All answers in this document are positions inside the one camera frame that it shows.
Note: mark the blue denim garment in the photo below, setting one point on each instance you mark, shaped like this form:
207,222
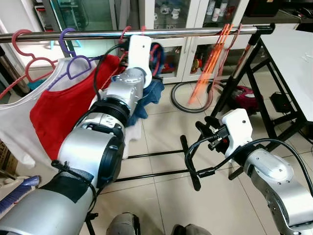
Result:
151,93

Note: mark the red velvet hanger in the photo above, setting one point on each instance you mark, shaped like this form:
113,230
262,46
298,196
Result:
123,33
41,59
155,49

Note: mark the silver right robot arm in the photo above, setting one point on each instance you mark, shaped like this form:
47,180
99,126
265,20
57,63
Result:
274,181

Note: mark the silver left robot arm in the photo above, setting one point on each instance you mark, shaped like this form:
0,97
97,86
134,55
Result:
93,147

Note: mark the orange plastic hanger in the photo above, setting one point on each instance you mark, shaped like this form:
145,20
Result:
210,63

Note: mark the thin salmon hanger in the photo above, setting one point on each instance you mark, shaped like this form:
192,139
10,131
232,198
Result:
234,44

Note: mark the purple hanger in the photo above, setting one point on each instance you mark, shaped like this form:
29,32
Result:
78,58

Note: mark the red vacuum cleaner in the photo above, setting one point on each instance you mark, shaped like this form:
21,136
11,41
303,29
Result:
244,98

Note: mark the black floor box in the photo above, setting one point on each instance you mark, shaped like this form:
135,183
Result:
281,103

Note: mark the robot right leg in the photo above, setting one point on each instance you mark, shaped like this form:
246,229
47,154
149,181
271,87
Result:
190,230

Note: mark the robot leg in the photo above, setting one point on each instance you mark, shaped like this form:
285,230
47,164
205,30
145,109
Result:
190,230
123,225

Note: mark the white table with black legs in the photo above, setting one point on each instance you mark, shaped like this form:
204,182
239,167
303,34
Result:
293,58

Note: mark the robot left leg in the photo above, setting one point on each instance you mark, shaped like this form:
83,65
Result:
123,225

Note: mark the white glass door cabinet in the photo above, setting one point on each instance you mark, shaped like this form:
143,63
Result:
149,12

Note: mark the red garment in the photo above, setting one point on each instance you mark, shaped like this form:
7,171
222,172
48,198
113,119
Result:
63,112

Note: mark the blue striped cloth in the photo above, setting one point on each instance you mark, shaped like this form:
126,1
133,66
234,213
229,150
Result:
19,191

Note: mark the cardboard box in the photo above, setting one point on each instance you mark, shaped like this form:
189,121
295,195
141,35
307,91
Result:
6,159

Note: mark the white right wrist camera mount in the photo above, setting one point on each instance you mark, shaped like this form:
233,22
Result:
237,125

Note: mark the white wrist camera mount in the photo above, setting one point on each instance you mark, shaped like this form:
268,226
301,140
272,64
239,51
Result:
237,125
139,54

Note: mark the clothes rack with steel rail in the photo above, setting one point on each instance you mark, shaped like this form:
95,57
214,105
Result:
195,32

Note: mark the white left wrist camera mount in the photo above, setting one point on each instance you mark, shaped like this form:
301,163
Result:
139,54

